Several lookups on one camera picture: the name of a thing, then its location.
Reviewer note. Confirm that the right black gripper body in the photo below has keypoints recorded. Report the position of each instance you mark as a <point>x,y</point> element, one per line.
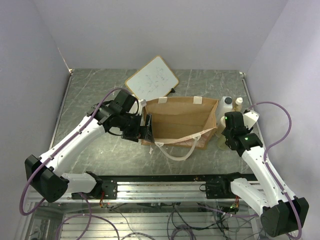
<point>227,136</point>

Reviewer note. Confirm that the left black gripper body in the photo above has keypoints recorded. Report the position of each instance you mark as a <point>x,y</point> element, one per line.
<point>132,128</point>

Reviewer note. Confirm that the pale green capped bottle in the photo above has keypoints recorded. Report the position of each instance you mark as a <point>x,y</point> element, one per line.
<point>221,143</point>

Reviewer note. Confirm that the clear yellow liquid bottle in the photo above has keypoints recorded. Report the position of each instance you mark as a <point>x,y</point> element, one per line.
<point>238,104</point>

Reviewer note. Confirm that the white square bottle black cap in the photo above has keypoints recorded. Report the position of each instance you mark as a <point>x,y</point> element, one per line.
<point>224,105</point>

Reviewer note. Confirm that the cream bottle white cap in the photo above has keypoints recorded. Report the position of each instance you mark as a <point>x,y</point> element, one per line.
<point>220,127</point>

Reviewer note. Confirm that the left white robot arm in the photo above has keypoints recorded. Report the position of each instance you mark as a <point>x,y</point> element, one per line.
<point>46,173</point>

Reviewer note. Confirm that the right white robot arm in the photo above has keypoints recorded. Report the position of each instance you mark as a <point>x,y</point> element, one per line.
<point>280,210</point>

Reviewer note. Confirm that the small yellow-framed whiteboard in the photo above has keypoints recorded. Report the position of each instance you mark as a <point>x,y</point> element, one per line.
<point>153,81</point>

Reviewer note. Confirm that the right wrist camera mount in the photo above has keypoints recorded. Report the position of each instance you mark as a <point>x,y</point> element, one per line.
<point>250,117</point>

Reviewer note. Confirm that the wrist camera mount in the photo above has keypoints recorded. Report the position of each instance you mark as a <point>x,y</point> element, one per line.
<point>138,107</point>
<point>250,117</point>

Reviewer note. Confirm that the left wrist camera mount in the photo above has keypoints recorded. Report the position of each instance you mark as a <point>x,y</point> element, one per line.
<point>138,107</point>

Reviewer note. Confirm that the aluminium mounting rail frame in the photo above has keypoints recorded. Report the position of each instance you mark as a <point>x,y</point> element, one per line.
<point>154,189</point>

